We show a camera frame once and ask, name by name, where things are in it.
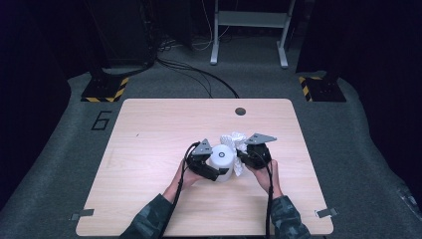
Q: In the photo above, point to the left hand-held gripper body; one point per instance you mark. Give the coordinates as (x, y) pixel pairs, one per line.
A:
(200, 162)

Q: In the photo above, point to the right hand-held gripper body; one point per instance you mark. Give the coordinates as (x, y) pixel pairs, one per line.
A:
(257, 154)

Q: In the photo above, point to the white cup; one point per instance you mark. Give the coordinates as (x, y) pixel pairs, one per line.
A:
(219, 162)

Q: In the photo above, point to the white waffle towel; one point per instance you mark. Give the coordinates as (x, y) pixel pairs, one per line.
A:
(232, 138)

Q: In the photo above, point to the person's left hand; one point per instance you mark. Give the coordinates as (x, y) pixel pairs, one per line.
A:
(189, 177)

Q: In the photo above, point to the person's right hand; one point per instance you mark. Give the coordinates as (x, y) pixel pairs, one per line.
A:
(262, 177)

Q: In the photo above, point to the grey tape strip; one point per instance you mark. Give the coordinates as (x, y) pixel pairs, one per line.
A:
(326, 212)
(84, 213)

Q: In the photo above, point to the black yellow striped stand base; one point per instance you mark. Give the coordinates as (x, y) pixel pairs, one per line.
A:
(326, 89)
(103, 88)

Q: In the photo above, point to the white metal stand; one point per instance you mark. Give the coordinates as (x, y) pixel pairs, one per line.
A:
(252, 19)

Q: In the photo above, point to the dark cabinet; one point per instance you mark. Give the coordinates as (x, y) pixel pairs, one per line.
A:
(122, 33)

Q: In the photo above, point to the black curtain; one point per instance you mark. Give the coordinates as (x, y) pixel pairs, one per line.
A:
(381, 66)
(30, 83)

